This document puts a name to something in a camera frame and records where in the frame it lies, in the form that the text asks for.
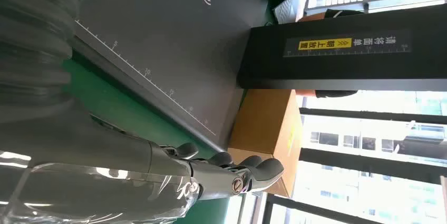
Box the person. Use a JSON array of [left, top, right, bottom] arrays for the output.
[[295, 8, 366, 99]]

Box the black inbound scanner machine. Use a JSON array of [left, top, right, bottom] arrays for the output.
[[70, 0, 447, 153]]

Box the black window frame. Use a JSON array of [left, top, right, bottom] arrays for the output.
[[261, 107, 447, 224]]

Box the brown cardboard delivery box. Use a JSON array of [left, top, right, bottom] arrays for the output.
[[227, 90, 303, 199]]

